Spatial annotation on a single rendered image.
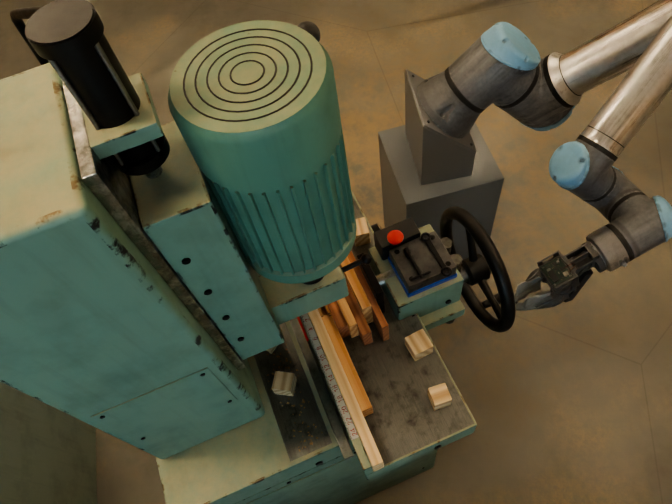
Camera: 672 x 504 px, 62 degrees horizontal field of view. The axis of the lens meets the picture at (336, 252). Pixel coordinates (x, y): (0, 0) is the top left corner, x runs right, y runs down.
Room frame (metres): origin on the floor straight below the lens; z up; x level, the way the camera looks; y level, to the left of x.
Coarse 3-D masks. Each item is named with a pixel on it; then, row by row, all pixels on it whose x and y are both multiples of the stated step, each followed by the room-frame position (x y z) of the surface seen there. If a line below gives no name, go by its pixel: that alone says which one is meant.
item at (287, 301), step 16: (336, 272) 0.45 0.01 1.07; (272, 288) 0.45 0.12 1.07; (288, 288) 0.44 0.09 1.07; (304, 288) 0.44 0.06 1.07; (320, 288) 0.43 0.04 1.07; (336, 288) 0.44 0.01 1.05; (272, 304) 0.42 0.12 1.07; (288, 304) 0.42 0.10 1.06; (304, 304) 0.43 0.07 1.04; (320, 304) 0.43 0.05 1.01; (288, 320) 0.42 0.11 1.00
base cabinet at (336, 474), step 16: (336, 464) 0.23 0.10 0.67; (352, 464) 0.23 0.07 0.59; (416, 464) 0.27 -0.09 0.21; (432, 464) 0.28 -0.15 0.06; (288, 480) 0.21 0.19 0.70; (304, 480) 0.21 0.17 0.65; (320, 480) 0.22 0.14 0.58; (336, 480) 0.23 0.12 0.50; (352, 480) 0.23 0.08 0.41; (368, 480) 0.24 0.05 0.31; (384, 480) 0.25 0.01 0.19; (400, 480) 0.26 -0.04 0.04; (256, 496) 0.20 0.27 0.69; (272, 496) 0.20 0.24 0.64; (288, 496) 0.20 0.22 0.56; (304, 496) 0.21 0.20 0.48; (320, 496) 0.21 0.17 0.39; (336, 496) 0.22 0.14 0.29; (352, 496) 0.23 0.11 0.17; (368, 496) 0.24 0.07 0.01
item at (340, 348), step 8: (320, 312) 0.45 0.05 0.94; (328, 312) 0.45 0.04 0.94; (328, 328) 0.41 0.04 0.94; (336, 328) 0.41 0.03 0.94; (336, 336) 0.40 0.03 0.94; (336, 344) 0.38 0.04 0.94; (344, 344) 0.38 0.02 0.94; (336, 352) 0.37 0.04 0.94; (344, 352) 0.36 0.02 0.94; (344, 360) 0.35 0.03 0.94; (344, 368) 0.33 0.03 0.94; (352, 368) 0.33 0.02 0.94; (352, 376) 0.32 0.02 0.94; (352, 384) 0.30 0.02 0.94; (360, 384) 0.30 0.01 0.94; (360, 392) 0.29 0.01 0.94; (360, 400) 0.27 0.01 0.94; (368, 400) 0.27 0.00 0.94; (360, 408) 0.26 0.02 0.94; (368, 408) 0.26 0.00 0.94
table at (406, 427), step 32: (352, 192) 0.74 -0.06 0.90; (416, 320) 0.41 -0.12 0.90; (448, 320) 0.42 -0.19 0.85; (352, 352) 0.37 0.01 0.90; (384, 352) 0.36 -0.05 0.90; (384, 384) 0.30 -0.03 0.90; (416, 384) 0.29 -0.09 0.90; (448, 384) 0.28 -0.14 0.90; (384, 416) 0.25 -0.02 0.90; (416, 416) 0.23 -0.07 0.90; (448, 416) 0.22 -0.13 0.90; (384, 448) 0.19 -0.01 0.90; (416, 448) 0.18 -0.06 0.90
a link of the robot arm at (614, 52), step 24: (624, 24) 0.99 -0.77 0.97; (648, 24) 0.94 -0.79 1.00; (576, 48) 1.04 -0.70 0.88; (600, 48) 0.98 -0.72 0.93; (624, 48) 0.94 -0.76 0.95; (552, 72) 1.01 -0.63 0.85; (576, 72) 0.97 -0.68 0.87; (600, 72) 0.94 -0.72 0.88; (624, 72) 0.93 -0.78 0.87; (528, 96) 0.98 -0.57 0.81; (552, 96) 0.97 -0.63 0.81; (576, 96) 0.96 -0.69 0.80; (528, 120) 0.98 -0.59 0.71; (552, 120) 0.97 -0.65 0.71
